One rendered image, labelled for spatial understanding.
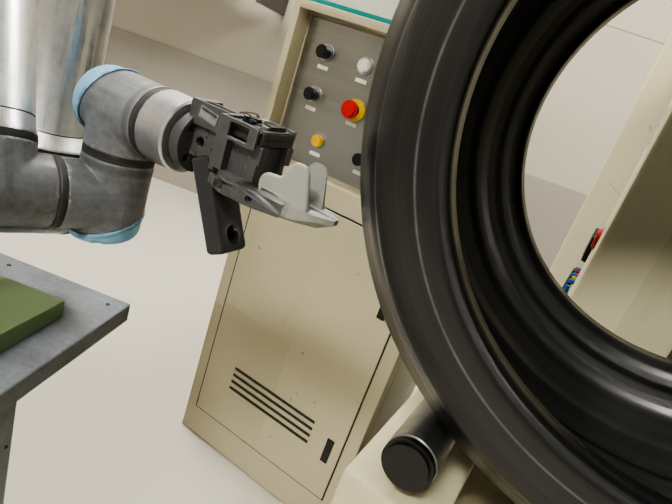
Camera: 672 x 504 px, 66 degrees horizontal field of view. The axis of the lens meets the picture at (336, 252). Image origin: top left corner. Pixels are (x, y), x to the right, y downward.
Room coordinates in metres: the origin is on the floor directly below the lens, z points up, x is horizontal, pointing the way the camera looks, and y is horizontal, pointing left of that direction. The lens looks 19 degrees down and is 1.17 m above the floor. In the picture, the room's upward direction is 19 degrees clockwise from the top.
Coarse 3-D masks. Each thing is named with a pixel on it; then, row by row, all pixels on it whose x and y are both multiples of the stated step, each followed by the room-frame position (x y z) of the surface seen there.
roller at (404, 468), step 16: (416, 416) 0.38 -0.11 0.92; (432, 416) 0.38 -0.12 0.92; (400, 432) 0.35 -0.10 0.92; (416, 432) 0.35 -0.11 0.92; (432, 432) 0.36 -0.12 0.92; (384, 448) 0.34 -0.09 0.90; (400, 448) 0.34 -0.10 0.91; (416, 448) 0.33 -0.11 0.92; (432, 448) 0.34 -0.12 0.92; (448, 448) 0.36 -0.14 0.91; (384, 464) 0.34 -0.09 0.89; (400, 464) 0.33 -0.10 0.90; (416, 464) 0.33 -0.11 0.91; (432, 464) 0.33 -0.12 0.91; (400, 480) 0.33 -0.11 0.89; (416, 480) 0.33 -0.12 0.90; (432, 480) 0.33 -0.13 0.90
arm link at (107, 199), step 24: (72, 168) 0.58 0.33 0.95; (96, 168) 0.60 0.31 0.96; (120, 168) 0.60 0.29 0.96; (144, 168) 0.63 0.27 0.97; (72, 192) 0.56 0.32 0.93; (96, 192) 0.59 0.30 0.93; (120, 192) 0.61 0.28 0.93; (144, 192) 0.64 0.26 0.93; (72, 216) 0.57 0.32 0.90; (96, 216) 0.59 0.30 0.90; (120, 216) 0.61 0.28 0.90; (96, 240) 0.60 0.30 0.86; (120, 240) 0.61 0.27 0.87
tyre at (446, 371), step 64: (448, 0) 0.36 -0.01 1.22; (512, 0) 0.36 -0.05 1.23; (576, 0) 0.61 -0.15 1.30; (384, 64) 0.40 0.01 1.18; (448, 64) 0.35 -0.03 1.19; (512, 64) 0.62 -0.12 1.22; (384, 128) 0.37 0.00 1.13; (448, 128) 0.35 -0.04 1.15; (512, 128) 0.62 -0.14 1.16; (384, 192) 0.37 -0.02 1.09; (448, 192) 0.35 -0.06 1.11; (512, 192) 0.61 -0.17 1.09; (384, 256) 0.36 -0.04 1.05; (448, 256) 0.33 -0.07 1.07; (512, 256) 0.59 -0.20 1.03; (448, 320) 0.33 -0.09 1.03; (512, 320) 0.56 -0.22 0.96; (576, 320) 0.56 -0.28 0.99; (448, 384) 0.32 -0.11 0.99; (512, 384) 0.31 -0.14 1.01; (576, 384) 0.52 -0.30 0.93; (640, 384) 0.52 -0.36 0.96; (512, 448) 0.30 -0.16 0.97; (576, 448) 0.29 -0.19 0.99; (640, 448) 0.46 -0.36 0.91
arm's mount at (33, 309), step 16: (0, 288) 0.75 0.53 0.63; (16, 288) 0.77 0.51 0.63; (32, 288) 0.79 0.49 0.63; (0, 304) 0.71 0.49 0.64; (16, 304) 0.73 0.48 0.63; (32, 304) 0.74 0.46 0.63; (48, 304) 0.76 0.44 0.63; (0, 320) 0.67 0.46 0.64; (16, 320) 0.69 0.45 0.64; (32, 320) 0.71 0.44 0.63; (48, 320) 0.75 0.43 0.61; (0, 336) 0.64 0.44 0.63; (16, 336) 0.68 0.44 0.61; (0, 352) 0.65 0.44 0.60
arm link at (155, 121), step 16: (160, 96) 0.59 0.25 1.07; (176, 96) 0.59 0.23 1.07; (144, 112) 0.57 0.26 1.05; (160, 112) 0.57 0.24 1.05; (176, 112) 0.57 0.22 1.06; (144, 128) 0.57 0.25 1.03; (160, 128) 0.56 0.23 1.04; (144, 144) 0.57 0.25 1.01; (160, 144) 0.56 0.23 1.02; (160, 160) 0.57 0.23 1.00
